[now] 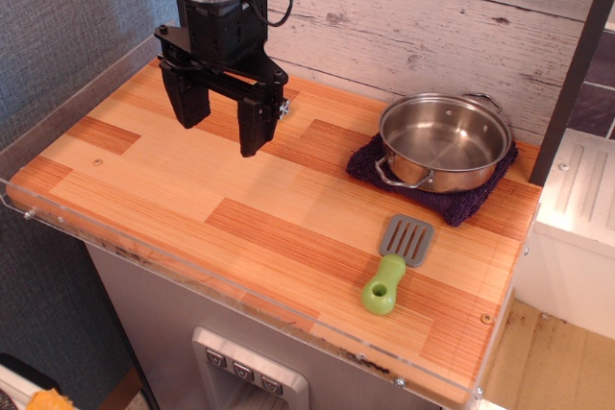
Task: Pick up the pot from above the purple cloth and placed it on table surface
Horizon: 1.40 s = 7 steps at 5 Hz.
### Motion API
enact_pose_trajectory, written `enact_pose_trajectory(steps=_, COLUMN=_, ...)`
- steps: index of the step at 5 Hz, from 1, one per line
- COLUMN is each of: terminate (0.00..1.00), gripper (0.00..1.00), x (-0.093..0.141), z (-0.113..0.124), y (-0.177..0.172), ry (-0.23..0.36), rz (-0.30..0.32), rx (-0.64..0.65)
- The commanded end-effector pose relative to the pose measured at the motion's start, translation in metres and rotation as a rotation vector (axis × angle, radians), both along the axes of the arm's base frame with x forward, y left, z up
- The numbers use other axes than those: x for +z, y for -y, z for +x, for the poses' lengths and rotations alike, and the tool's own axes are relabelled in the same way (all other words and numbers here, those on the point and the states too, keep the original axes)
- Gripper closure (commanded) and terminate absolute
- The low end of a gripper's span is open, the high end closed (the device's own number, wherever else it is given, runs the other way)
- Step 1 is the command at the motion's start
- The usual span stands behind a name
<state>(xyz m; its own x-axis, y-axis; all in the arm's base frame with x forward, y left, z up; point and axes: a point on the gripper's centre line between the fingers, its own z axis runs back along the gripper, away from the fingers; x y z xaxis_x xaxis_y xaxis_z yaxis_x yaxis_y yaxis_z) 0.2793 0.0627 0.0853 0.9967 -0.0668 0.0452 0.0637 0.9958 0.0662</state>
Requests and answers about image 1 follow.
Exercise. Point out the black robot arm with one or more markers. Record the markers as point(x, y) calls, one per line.
point(220, 47)

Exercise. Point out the silver steel pot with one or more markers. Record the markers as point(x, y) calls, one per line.
point(442, 143)

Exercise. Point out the yellow object at corner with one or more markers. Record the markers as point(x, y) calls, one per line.
point(49, 400)

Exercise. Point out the grey toy fridge cabinet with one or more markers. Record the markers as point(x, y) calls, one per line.
point(159, 315)

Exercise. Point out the dark right support post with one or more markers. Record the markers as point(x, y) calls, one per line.
point(563, 110)

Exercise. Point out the grey spatula green handle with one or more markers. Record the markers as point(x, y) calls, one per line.
point(405, 244)

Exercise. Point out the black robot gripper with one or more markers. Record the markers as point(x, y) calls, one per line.
point(221, 49)

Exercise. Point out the white toy sink unit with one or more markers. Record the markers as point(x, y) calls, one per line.
point(567, 267)

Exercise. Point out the purple folded towel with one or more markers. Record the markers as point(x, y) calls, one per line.
point(455, 208)

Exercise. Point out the clear acrylic table guard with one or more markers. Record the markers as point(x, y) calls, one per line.
point(286, 235)

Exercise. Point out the silver dispenser panel with buttons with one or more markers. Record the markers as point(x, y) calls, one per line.
point(235, 377)

